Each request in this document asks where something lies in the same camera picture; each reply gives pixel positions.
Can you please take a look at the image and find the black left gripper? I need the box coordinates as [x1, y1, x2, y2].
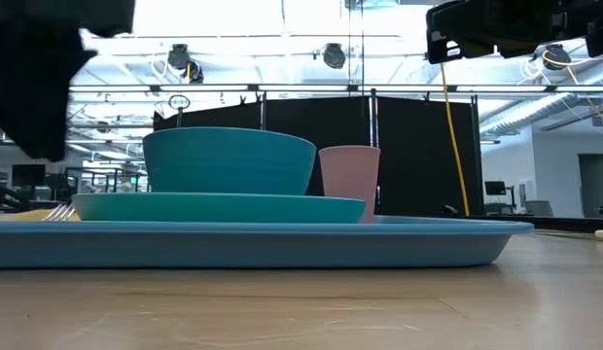
[0, 26, 98, 163]

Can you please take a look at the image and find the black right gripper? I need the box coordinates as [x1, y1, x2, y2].
[425, 0, 603, 66]

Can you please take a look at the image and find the yellow cloth napkin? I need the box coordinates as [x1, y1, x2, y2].
[0, 208, 82, 224]

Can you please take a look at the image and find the fork with orange handle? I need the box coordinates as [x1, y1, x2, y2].
[40, 203, 77, 223]

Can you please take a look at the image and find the pink plastic cup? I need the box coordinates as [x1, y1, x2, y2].
[317, 144, 382, 225]

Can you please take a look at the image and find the blue round bowl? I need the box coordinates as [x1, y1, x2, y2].
[142, 126, 318, 196]

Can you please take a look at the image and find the teal round plate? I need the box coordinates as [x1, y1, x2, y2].
[70, 192, 368, 225]

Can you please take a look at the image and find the light blue plastic tray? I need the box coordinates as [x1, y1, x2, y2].
[0, 215, 536, 270]

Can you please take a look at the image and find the black computer monitor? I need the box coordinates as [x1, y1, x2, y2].
[483, 180, 508, 197]
[10, 163, 47, 189]

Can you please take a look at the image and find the black partition screen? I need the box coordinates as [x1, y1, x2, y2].
[151, 94, 485, 218]

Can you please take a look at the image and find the long horizontal light bar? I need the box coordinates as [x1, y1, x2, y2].
[67, 83, 603, 94]

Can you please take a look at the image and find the yellow hanging cable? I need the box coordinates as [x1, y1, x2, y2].
[439, 62, 472, 218]

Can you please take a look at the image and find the thin stand with ring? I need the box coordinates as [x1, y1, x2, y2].
[167, 93, 193, 130]

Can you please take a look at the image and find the black ceiling cable reel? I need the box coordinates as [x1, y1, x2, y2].
[166, 43, 205, 85]
[322, 42, 348, 71]

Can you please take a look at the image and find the black aluminium table frame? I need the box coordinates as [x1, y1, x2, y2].
[480, 214, 603, 235]

